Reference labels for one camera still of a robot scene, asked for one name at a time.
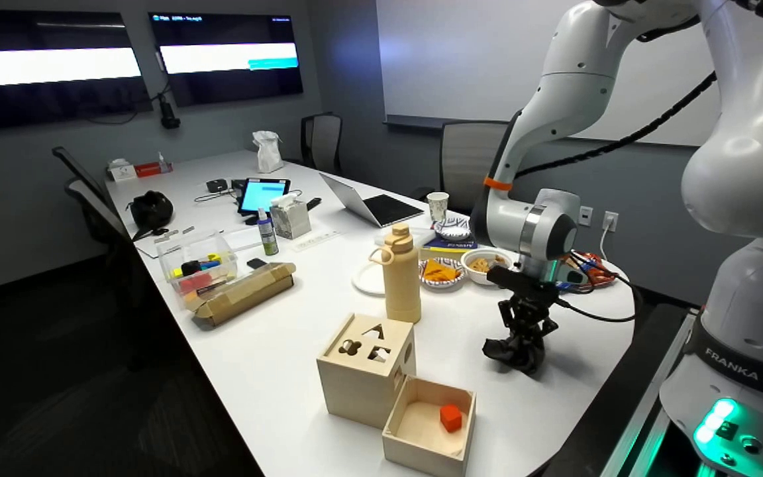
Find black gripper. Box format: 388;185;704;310
484;298;561;372

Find white bowl of cereal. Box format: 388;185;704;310
458;246;512;290

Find blue snack bag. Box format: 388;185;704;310
564;257;594;291

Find orange block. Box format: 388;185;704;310
437;403;466;434

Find bowl of orange chips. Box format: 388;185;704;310
417;254;470;294

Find red snack bag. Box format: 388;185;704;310
585;252;619;291

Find blue patterned paper bowl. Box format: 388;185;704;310
431;219;483;246

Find beige water bottle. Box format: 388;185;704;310
368;224;425;327

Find open wooden tray box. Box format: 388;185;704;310
382;374;480;477

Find wooden shape sorter box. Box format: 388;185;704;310
316;314;418;432

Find white paper coffee cup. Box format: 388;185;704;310
425;189;454;233

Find round white plate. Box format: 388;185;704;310
349;264;390;299

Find open laptop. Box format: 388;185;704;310
317;171;426;232

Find grey office chair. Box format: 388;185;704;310
64;177;133;249
437;119;512;221
300;111;347;175

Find white carton box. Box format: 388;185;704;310
268;195;313;241

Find small spray bottle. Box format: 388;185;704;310
258;209;282;260

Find white whiteboard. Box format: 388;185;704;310
374;0;720;152

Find tablet with blue screen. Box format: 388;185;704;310
235;175;295;221

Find white plastic bag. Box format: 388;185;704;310
249;127;286;175

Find clear plastic container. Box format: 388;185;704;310
156;232;242;299

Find white paper sheet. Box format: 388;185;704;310
135;224;198;264

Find red flat box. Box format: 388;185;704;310
133;160;176;181

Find white tissue box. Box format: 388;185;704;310
106;158;141;185

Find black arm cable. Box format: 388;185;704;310
512;70;720;181

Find wall display screen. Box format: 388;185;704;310
0;8;155;136
149;12;307;109

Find black wall webcam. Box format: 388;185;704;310
156;89;182;134

